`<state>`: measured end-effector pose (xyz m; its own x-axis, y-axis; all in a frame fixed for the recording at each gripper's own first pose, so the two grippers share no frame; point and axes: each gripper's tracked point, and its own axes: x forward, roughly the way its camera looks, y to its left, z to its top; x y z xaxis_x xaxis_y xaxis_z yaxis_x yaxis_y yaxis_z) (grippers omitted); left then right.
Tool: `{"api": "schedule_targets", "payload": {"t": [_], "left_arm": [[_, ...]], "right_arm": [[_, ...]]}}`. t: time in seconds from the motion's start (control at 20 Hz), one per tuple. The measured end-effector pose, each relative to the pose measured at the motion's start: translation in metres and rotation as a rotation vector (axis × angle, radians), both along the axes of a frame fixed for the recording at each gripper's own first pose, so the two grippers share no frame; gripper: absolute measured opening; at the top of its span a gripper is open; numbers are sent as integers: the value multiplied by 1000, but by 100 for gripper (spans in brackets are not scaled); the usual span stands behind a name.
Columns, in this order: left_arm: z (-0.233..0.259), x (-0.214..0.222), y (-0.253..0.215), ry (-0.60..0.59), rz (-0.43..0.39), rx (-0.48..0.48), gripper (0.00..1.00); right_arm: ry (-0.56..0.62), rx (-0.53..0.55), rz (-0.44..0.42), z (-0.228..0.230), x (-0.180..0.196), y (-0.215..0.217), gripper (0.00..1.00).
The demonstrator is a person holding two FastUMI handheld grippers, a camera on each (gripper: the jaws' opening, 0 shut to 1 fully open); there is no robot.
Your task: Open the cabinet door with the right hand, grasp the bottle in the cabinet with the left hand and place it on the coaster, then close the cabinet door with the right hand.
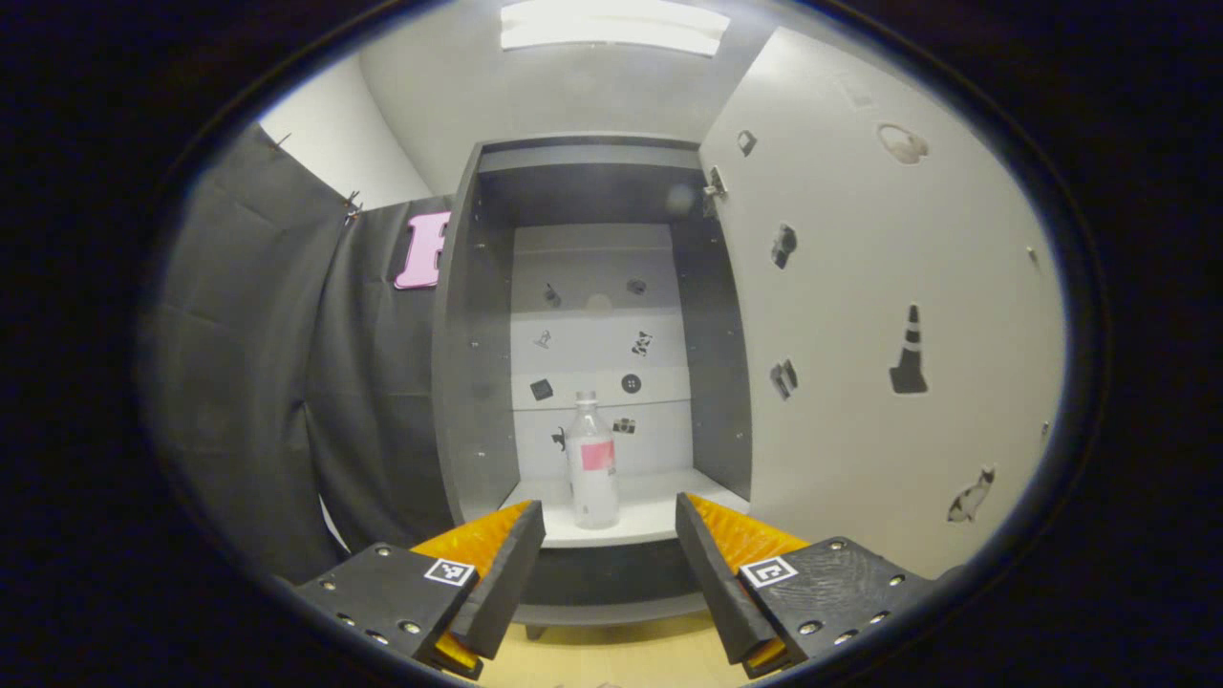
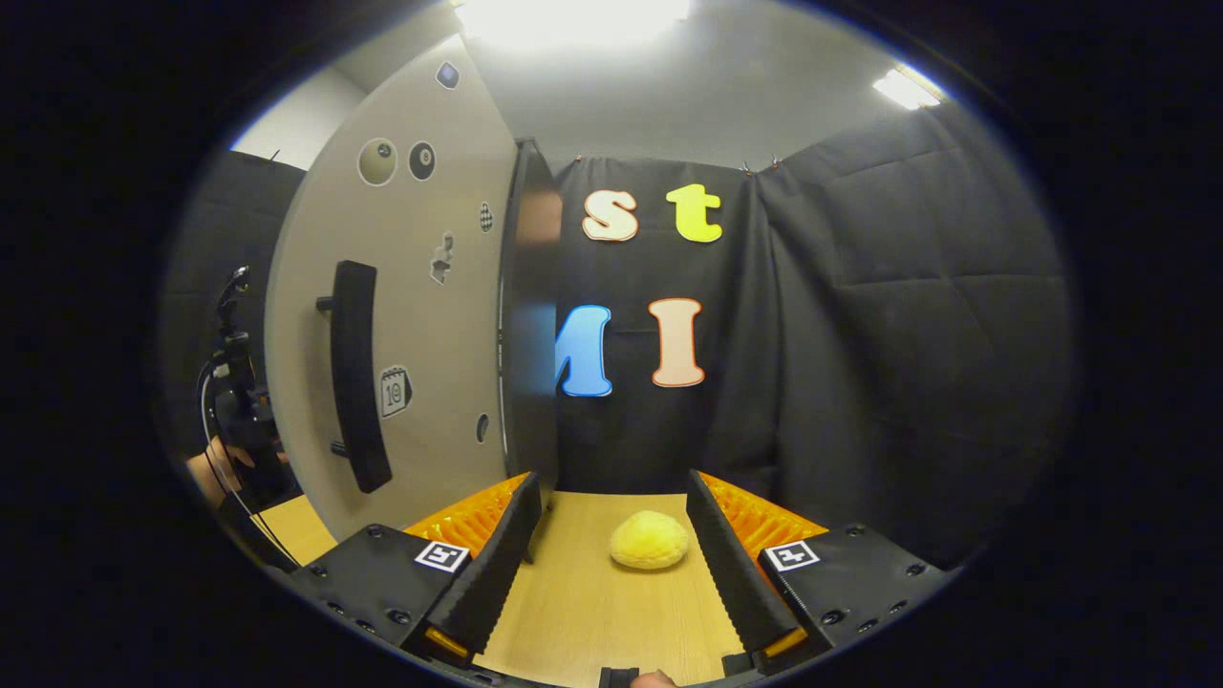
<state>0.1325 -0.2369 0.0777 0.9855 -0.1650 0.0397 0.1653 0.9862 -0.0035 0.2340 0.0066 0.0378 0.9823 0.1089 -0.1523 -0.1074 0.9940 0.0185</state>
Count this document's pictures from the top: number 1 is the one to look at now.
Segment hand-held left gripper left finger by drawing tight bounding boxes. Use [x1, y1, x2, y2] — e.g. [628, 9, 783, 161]
[291, 497, 547, 681]

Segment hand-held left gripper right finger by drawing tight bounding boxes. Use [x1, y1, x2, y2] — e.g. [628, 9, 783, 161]
[675, 491, 942, 679]

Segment clear plastic bottle pink label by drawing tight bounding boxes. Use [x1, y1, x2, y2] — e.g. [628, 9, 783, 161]
[566, 391, 622, 530]

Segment light grey cabinet door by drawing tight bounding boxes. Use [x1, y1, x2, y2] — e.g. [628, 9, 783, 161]
[697, 27, 1068, 581]

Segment black backdrop cloth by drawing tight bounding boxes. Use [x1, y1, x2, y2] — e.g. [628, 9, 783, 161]
[143, 124, 456, 586]

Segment wide ceiling light panel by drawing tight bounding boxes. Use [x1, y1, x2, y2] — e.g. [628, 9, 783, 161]
[499, 0, 732, 57]

